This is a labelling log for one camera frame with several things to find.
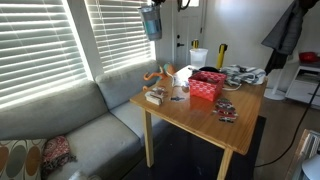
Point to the translucent plastic container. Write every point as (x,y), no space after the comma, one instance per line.
(198,58)

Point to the oval patterned pillow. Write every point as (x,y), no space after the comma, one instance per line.
(20,160)

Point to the red patterned basket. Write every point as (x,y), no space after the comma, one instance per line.
(206,86)

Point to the dark blue rug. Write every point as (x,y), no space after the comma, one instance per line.
(186,156)

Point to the yellow black tool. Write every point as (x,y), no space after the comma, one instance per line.
(221,55)

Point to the wooden table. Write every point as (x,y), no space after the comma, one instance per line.
(200,116)

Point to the black pan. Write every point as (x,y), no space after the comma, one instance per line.
(209,69)

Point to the orange octopus plush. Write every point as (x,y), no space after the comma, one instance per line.
(160,74)

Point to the red pot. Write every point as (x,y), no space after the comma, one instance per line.
(308,57)

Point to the blue white striped cloth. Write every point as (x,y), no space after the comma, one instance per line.
(243,74)

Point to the white shelf unit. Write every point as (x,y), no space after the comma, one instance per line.
(303,85)

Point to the white door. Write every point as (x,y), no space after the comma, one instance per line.
(188,30)

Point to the grey hanging coat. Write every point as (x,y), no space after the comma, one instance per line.
(286,30)

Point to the white coat stand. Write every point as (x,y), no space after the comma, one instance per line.
(275,90)

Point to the white window blind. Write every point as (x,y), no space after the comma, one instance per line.
(121,33)
(36,46)

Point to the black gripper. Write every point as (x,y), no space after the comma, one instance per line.
(159,2)

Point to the grey sofa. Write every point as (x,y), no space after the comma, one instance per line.
(66,126)

